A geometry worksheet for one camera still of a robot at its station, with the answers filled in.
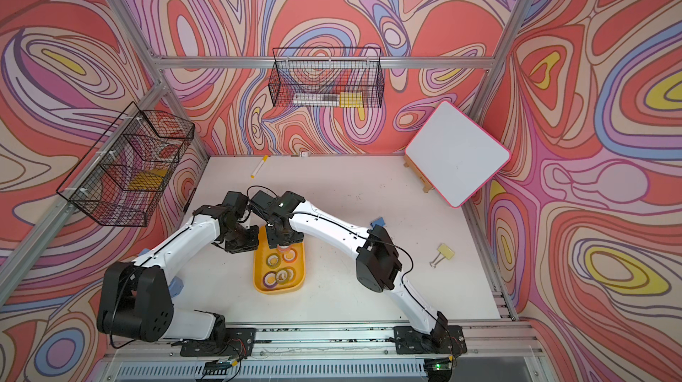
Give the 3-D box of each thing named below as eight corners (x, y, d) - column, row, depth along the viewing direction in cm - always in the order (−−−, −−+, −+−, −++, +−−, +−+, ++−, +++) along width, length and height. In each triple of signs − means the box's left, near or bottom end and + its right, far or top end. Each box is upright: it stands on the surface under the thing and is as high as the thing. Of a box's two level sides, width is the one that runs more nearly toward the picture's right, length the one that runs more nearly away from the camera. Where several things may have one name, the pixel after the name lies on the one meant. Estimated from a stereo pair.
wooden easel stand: (425, 194, 109) (428, 186, 105) (400, 163, 120) (402, 155, 116) (429, 192, 109) (433, 184, 105) (404, 162, 120) (406, 154, 117)
